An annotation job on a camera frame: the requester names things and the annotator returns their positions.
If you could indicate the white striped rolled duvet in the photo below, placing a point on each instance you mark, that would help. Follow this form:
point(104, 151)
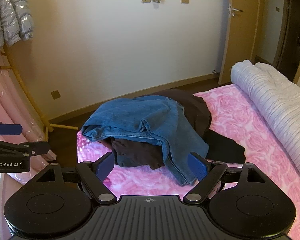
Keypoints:
point(276, 98)

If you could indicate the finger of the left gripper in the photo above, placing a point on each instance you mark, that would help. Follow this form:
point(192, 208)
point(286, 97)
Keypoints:
point(10, 129)
point(31, 148)

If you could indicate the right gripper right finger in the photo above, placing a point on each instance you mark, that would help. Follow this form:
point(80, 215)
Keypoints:
point(209, 174)

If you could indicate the silver puffer jacket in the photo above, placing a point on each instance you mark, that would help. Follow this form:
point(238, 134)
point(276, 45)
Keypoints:
point(16, 22)

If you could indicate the low wall socket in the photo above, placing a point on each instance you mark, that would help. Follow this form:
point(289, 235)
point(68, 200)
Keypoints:
point(55, 94)

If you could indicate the silver door handle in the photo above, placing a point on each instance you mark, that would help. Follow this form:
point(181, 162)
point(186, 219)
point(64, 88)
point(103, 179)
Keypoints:
point(232, 11)

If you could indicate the blue denim jeans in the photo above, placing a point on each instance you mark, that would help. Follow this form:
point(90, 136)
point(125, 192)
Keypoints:
point(153, 119)

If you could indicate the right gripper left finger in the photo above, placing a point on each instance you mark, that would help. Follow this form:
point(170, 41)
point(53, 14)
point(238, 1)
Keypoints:
point(92, 176)

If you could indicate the black unfolded garment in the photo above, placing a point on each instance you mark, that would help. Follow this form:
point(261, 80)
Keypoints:
point(190, 129)

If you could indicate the wooden door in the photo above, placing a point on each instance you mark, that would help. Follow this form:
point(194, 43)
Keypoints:
point(240, 36)

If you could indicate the pink rose bedsheet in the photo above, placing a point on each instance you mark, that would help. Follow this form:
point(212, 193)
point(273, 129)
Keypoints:
point(235, 132)

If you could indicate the yellow clothes rack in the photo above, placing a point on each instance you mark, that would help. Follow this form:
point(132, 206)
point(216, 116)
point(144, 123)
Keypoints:
point(48, 127)

